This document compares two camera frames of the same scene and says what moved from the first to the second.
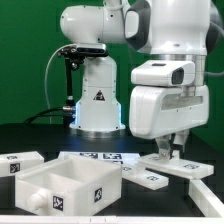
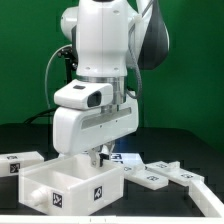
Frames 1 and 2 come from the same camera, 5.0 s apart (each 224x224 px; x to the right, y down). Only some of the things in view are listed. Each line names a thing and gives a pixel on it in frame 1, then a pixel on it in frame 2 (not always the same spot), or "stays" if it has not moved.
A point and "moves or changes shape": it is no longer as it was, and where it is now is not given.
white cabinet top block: [12, 163] stays
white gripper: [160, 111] → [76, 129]
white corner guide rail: [207, 202] stays
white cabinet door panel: [177, 165] moves or changes shape
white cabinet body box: [68, 186] stays
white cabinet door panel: [143, 176] stays
